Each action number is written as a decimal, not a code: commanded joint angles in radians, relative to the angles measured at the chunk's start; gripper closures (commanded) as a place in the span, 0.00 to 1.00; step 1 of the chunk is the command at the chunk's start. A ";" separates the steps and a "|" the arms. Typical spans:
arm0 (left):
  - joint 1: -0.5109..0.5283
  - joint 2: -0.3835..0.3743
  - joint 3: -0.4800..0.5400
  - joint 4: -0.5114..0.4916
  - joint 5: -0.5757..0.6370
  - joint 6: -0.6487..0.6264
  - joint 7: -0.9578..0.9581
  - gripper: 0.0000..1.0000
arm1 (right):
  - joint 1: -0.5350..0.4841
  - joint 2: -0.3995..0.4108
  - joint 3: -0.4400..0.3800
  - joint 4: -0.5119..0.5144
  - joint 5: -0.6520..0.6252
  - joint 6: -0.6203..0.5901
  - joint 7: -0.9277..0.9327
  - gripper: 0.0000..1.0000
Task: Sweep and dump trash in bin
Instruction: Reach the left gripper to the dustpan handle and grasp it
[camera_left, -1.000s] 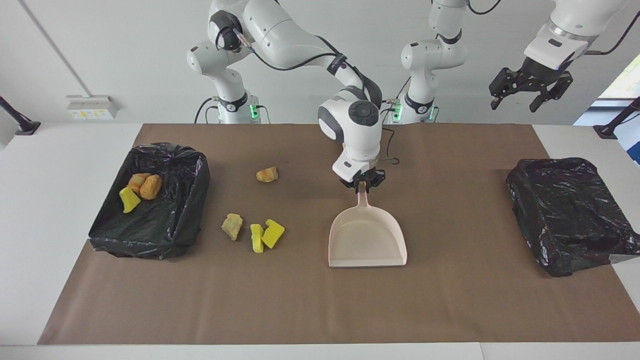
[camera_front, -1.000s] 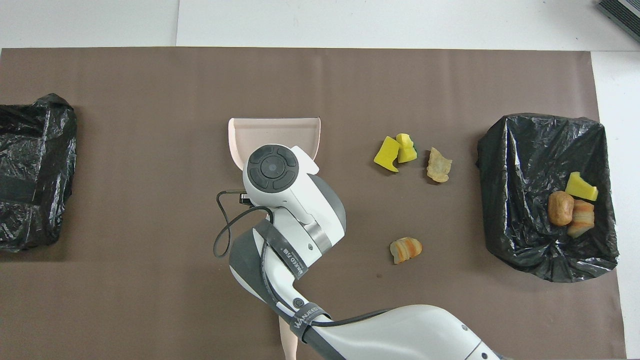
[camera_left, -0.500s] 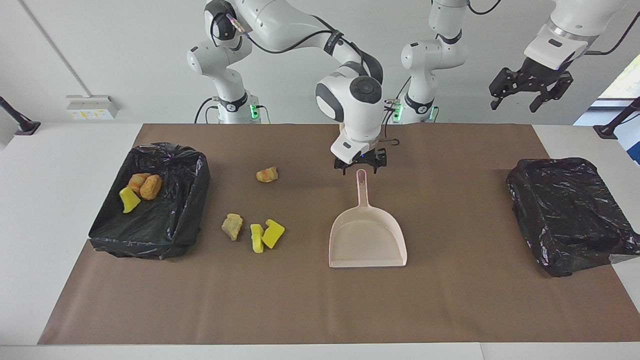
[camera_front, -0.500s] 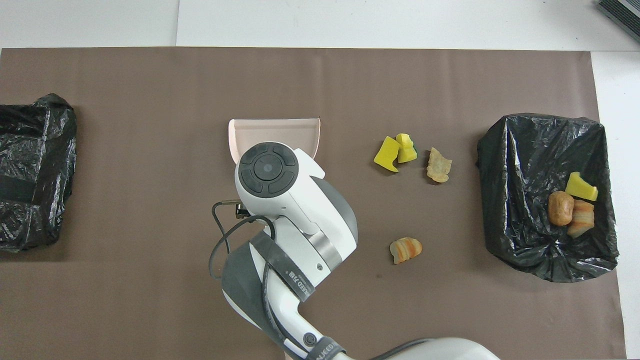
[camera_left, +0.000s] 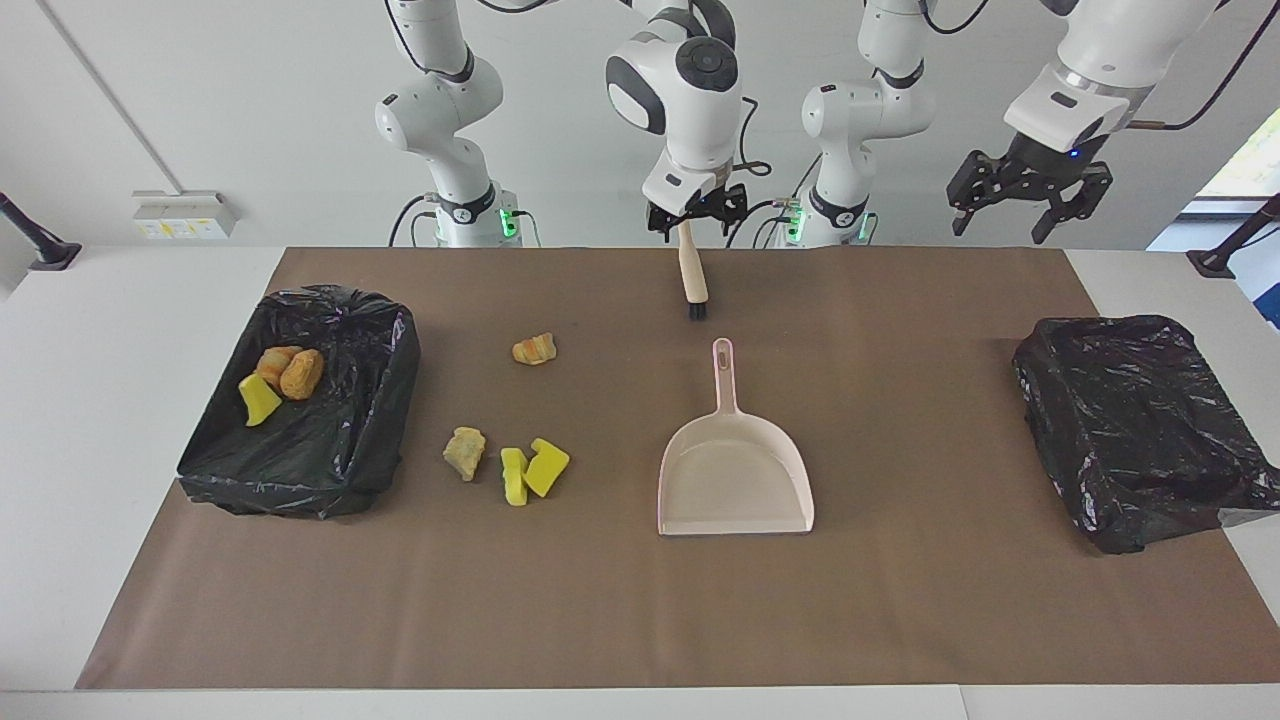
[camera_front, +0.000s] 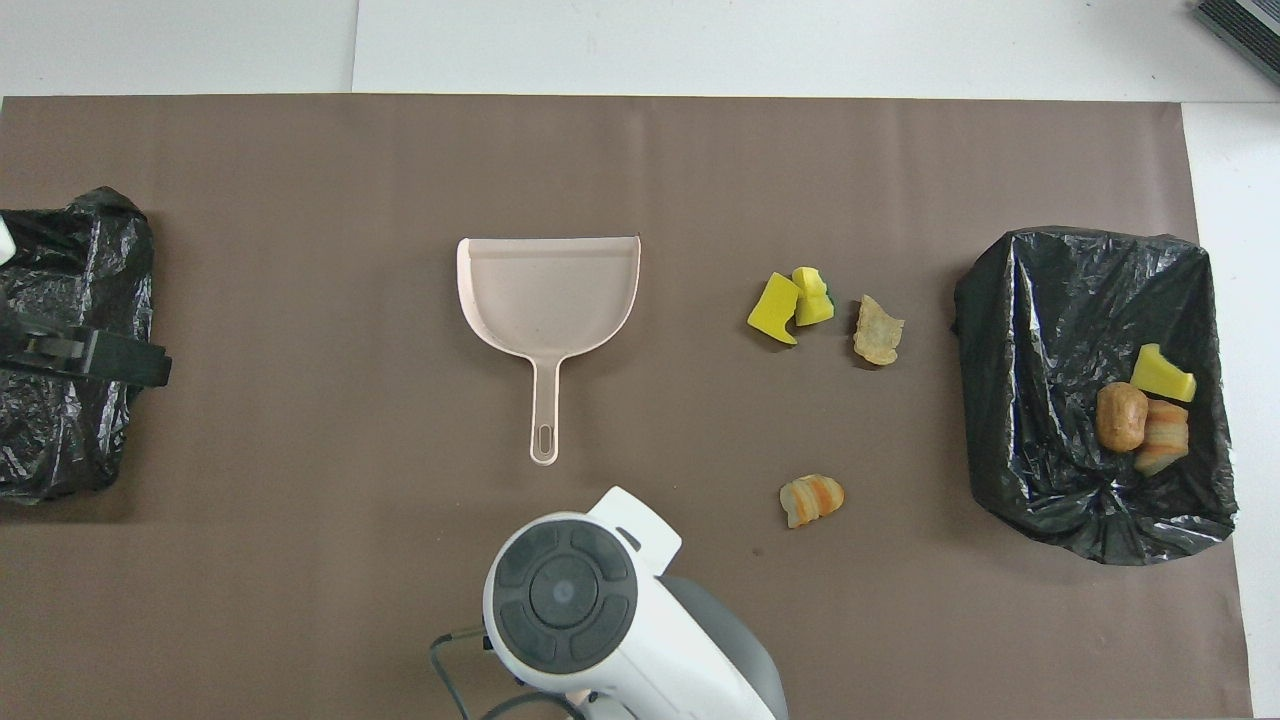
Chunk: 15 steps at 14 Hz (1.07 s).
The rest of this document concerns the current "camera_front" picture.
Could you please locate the orange striped croissant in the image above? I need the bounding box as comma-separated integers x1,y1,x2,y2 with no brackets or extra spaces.
1133,399,1191,477
779,473,846,529

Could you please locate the pink plastic dustpan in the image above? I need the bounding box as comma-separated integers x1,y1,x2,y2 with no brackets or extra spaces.
456,236,642,467

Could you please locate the brown paper table mat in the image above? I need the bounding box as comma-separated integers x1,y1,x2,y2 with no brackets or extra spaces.
0,95,1253,720

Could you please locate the brown bread roll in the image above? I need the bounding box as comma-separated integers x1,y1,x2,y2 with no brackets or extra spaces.
1095,381,1151,453

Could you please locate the bin lined with black bag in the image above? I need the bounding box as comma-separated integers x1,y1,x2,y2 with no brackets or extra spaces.
953,227,1241,567
0,187,156,504

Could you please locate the yellow green sponge wedge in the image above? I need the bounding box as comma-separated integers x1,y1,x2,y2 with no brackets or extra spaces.
1131,343,1198,404

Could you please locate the small yellow green sponge piece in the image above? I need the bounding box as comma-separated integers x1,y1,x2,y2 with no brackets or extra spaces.
791,266,836,328

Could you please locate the dark grey ribbed device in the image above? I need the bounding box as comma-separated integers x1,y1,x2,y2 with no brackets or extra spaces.
1192,0,1280,86

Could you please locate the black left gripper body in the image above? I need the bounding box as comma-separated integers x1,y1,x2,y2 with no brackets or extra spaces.
0,318,91,375

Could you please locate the yellow sponge chunk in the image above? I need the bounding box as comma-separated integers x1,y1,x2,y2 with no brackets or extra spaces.
747,272,803,346

